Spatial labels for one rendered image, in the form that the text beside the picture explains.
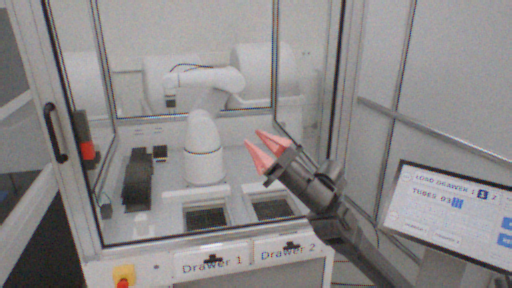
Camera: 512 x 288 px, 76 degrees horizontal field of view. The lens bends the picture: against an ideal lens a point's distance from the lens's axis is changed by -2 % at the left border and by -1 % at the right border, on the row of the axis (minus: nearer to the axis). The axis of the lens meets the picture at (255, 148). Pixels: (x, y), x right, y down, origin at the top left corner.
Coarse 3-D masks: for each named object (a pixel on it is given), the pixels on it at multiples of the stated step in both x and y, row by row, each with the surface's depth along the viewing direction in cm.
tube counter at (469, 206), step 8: (440, 200) 126; (448, 200) 125; (456, 200) 124; (464, 200) 122; (456, 208) 123; (464, 208) 122; (472, 208) 120; (480, 208) 119; (488, 208) 118; (488, 216) 117; (496, 216) 116
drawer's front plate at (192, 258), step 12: (192, 252) 125; (204, 252) 126; (216, 252) 127; (228, 252) 129; (240, 252) 130; (180, 264) 125; (192, 264) 127; (204, 264) 128; (216, 264) 130; (228, 264) 131; (240, 264) 133; (180, 276) 128
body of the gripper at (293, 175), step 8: (296, 160) 66; (280, 168) 64; (288, 168) 65; (296, 168) 65; (304, 168) 66; (272, 176) 63; (280, 176) 65; (288, 176) 65; (296, 176) 64; (304, 176) 65; (312, 176) 65; (264, 184) 67; (288, 184) 65; (296, 184) 64; (304, 184) 64; (296, 192) 65
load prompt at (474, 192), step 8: (416, 176) 133; (424, 176) 131; (432, 176) 130; (424, 184) 130; (432, 184) 129; (440, 184) 128; (448, 184) 127; (456, 184) 125; (464, 184) 124; (456, 192) 124; (464, 192) 123; (472, 192) 122; (480, 192) 121; (488, 192) 120; (496, 192) 119; (480, 200) 120; (488, 200) 119; (496, 200) 118
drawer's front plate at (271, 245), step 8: (304, 232) 136; (312, 232) 136; (264, 240) 132; (272, 240) 132; (280, 240) 132; (288, 240) 133; (296, 240) 134; (304, 240) 136; (312, 240) 137; (320, 240) 138; (256, 248) 131; (264, 248) 132; (272, 248) 133; (280, 248) 134; (304, 248) 137; (320, 248) 140; (256, 256) 133; (264, 256) 134; (272, 256) 135; (280, 256) 136; (288, 256) 137; (296, 256) 138
